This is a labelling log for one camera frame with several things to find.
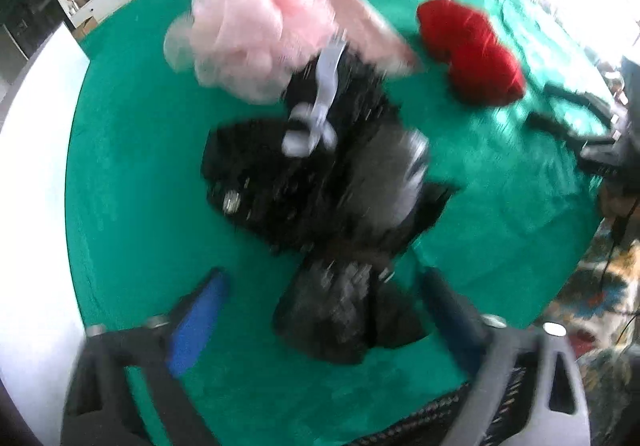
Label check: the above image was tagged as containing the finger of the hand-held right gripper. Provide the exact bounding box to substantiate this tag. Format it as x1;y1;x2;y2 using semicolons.
526;112;616;147
542;82;618;123

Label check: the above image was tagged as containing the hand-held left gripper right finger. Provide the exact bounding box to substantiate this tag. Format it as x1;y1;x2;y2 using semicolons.
420;268;593;446

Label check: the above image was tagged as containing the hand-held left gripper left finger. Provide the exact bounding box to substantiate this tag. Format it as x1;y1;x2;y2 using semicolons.
62;268;231;446

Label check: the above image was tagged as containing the pink mesh bath pouf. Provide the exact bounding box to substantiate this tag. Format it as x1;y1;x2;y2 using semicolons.
164;0;341;104

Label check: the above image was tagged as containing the dark grey bath pouf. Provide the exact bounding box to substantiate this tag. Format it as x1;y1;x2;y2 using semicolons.
272;246;431;367

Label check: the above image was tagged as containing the red fluffy cloth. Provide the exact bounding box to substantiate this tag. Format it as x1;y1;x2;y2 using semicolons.
416;0;527;106

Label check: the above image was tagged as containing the floral patterned cloth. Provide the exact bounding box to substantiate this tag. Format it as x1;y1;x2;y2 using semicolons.
545;213;640;446

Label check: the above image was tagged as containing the green tablecloth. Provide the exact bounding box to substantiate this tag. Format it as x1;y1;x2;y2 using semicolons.
65;0;626;446

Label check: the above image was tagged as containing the white board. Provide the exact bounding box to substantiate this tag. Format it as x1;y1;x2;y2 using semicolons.
0;20;96;427

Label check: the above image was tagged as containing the pink cloth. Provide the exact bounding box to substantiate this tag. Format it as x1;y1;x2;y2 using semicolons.
322;0;423;76

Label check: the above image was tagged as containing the cardboard box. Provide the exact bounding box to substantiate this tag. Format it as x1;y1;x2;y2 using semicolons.
71;17;99;42

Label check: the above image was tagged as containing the black cabinet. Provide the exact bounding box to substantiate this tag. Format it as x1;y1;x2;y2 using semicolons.
0;0;66;74

